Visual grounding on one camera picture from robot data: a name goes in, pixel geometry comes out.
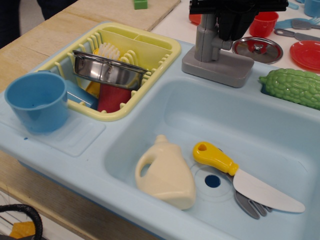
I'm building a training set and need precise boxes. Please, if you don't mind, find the cream toy detergent bottle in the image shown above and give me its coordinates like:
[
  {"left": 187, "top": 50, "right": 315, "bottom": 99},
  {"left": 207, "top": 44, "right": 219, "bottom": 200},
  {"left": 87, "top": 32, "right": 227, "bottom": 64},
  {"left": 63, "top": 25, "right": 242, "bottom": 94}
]
[{"left": 135, "top": 134, "right": 196, "bottom": 210}]

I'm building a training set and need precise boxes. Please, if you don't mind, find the green toy block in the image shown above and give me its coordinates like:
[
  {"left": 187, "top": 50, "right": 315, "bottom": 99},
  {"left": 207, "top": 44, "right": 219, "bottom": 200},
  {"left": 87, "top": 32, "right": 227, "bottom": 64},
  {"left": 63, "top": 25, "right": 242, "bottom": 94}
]
[{"left": 133, "top": 0, "right": 148, "bottom": 10}]

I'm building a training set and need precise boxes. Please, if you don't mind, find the red toy item back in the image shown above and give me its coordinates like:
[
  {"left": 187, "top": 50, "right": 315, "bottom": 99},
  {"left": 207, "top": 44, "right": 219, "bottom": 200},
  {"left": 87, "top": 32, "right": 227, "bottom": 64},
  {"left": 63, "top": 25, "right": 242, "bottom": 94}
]
[{"left": 188, "top": 14, "right": 202, "bottom": 25}]

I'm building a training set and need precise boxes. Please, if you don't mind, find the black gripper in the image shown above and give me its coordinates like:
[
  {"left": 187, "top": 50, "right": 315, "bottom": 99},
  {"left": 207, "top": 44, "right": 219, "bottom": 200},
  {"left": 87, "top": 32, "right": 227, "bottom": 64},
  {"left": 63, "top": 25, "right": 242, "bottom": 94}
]
[{"left": 189, "top": 0, "right": 289, "bottom": 41}]

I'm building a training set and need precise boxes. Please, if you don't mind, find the yellow handled toy knife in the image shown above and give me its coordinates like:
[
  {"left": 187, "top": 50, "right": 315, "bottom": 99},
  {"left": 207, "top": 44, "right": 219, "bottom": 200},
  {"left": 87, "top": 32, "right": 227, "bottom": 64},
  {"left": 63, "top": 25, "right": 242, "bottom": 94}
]
[{"left": 192, "top": 141, "right": 306, "bottom": 213}]

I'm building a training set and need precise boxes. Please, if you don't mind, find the stainless steel pot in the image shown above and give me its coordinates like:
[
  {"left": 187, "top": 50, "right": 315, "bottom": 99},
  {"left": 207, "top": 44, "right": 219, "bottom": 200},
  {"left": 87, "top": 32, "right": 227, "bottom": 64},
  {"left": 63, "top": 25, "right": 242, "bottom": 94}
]
[{"left": 72, "top": 50, "right": 147, "bottom": 91}]

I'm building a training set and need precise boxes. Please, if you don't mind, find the red plastic plate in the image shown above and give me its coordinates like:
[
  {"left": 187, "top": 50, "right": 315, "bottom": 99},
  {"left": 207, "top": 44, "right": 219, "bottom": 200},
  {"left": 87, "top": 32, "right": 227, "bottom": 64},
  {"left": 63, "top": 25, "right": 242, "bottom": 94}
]
[{"left": 289, "top": 40, "right": 320, "bottom": 72}]

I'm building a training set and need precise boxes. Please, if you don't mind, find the blue plastic cup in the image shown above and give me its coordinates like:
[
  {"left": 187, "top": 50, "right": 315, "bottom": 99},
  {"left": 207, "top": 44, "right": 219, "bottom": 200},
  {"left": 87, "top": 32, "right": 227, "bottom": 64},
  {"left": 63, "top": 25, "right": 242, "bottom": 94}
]
[{"left": 4, "top": 71, "right": 69, "bottom": 134}]

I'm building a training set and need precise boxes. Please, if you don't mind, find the steel pot lid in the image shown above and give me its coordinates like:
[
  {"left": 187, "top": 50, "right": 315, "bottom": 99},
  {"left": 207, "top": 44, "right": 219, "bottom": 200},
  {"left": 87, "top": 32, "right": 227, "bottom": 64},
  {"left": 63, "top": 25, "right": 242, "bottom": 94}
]
[{"left": 232, "top": 36, "right": 283, "bottom": 64}]

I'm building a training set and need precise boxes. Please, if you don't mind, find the black cable loop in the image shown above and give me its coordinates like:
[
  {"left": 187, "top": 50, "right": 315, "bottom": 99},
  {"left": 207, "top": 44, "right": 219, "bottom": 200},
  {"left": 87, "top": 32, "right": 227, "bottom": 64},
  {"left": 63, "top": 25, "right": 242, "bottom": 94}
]
[{"left": 0, "top": 203, "right": 43, "bottom": 240}]

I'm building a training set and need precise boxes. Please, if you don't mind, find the red cup in rack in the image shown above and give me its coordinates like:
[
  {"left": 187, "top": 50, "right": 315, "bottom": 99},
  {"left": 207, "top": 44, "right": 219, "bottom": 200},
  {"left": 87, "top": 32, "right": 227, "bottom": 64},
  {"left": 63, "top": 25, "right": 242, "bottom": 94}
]
[{"left": 97, "top": 84, "right": 132, "bottom": 113}]

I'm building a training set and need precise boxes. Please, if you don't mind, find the red plastic cup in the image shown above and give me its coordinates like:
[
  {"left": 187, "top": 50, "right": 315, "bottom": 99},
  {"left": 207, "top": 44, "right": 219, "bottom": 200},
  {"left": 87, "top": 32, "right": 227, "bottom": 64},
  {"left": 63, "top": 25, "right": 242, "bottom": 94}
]
[{"left": 249, "top": 11, "right": 279, "bottom": 38}]

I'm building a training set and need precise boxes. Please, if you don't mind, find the white dish brush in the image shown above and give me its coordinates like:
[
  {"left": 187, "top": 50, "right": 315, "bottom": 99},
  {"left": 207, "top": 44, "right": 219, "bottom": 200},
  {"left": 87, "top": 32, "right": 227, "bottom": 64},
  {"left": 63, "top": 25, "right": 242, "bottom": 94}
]
[{"left": 93, "top": 42, "right": 120, "bottom": 60}]

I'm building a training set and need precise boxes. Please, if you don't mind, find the blue item in rack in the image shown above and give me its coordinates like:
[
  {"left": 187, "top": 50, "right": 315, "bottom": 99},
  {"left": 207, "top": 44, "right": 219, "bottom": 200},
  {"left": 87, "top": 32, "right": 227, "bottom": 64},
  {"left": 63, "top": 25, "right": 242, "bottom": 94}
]
[{"left": 65, "top": 80, "right": 98, "bottom": 110}]

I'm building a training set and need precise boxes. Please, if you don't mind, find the yellow item bottom left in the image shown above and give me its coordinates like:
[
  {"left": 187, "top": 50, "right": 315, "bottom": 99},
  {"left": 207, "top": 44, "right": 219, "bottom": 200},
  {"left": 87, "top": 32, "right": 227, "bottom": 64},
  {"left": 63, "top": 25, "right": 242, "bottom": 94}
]
[{"left": 9, "top": 221, "right": 36, "bottom": 239}]

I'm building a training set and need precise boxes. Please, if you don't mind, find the blue cup at back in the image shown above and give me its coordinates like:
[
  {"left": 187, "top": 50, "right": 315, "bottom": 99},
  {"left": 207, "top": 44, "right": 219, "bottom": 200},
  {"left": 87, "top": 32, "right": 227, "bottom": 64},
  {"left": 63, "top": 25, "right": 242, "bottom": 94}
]
[{"left": 304, "top": 0, "right": 320, "bottom": 17}]

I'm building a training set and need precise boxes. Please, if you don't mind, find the grey toy faucet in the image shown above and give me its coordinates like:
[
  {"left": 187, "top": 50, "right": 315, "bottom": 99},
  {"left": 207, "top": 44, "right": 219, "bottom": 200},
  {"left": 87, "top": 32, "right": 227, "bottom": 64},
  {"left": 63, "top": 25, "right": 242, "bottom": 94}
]
[{"left": 181, "top": 13, "right": 254, "bottom": 88}]

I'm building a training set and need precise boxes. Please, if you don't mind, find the yellow dish rack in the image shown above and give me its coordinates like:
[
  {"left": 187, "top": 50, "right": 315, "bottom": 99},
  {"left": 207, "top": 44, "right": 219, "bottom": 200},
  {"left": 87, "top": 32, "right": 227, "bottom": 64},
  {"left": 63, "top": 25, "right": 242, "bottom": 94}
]
[{"left": 32, "top": 22, "right": 182, "bottom": 122}]

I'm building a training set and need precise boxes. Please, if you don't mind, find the grey toy fork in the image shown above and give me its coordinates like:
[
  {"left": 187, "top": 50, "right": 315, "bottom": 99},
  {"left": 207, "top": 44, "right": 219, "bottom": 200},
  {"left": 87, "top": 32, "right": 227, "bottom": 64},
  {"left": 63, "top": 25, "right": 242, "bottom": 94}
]
[{"left": 224, "top": 172, "right": 273, "bottom": 220}]

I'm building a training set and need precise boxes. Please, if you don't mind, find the grey toy spatula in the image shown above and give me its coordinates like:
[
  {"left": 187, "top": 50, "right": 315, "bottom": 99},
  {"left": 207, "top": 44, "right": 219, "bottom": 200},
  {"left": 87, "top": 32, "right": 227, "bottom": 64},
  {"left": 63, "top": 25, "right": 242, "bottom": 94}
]
[{"left": 291, "top": 19, "right": 320, "bottom": 30}]

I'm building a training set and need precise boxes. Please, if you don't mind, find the green bitter gourd toy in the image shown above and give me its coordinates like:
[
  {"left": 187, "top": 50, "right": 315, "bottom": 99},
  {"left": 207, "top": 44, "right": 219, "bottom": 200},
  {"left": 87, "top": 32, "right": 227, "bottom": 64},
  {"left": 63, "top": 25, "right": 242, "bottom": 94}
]
[{"left": 259, "top": 68, "right": 320, "bottom": 110}]

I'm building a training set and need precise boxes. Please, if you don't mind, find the light blue toy sink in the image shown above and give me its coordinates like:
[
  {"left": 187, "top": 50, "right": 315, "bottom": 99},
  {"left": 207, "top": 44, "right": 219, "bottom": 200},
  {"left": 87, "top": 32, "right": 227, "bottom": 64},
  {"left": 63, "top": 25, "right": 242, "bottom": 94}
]
[{"left": 0, "top": 40, "right": 320, "bottom": 240}]

